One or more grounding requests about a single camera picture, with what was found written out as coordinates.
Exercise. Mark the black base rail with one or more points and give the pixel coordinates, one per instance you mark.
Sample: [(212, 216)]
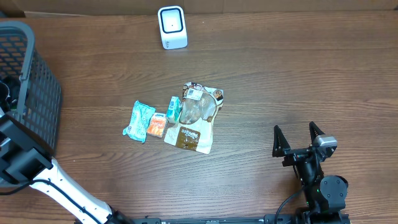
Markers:
[(267, 219)]

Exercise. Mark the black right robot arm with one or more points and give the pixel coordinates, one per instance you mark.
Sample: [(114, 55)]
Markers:
[(325, 194)]

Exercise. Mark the brown white snack pouch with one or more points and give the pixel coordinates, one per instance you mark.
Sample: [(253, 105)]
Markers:
[(193, 129)]

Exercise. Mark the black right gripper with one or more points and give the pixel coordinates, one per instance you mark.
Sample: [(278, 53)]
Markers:
[(281, 148)]

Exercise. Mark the grey plastic mesh basket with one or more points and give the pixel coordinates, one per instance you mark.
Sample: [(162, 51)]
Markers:
[(35, 94)]

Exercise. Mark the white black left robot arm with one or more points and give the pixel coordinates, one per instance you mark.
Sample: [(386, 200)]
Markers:
[(27, 161)]

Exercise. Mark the orange tissue pack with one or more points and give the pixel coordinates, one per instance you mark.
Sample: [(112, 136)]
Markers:
[(157, 125)]

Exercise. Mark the teal tissue pack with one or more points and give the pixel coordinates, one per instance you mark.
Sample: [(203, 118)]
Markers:
[(139, 122)]

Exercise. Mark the white barcode scanner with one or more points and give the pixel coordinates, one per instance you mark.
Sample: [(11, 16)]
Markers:
[(173, 30)]

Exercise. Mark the small teal carton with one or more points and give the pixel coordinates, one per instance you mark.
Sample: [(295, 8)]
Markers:
[(174, 109)]

